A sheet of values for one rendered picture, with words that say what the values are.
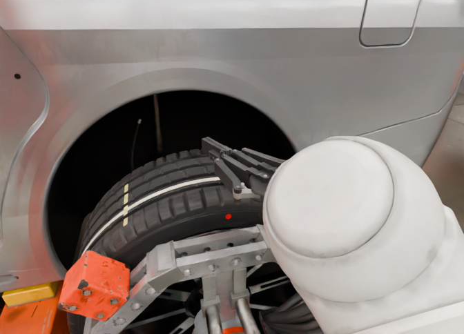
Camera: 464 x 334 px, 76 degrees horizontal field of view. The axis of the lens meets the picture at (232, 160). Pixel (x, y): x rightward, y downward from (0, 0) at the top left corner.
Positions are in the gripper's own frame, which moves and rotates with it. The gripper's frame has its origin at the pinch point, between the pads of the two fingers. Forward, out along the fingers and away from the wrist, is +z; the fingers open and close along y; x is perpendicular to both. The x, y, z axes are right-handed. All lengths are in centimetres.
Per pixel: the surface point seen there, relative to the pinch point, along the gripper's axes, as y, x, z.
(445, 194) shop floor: 245, -124, 2
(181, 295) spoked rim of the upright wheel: -9.0, -36.5, 2.7
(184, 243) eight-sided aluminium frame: -9.9, -14.8, -2.9
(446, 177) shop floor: 276, -123, 11
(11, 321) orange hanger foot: -45, -59, 42
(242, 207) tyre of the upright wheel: 2.5, -11.3, -5.1
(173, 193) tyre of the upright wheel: -6.6, -9.9, 5.7
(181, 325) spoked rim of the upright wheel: -9.7, -48.3, 3.1
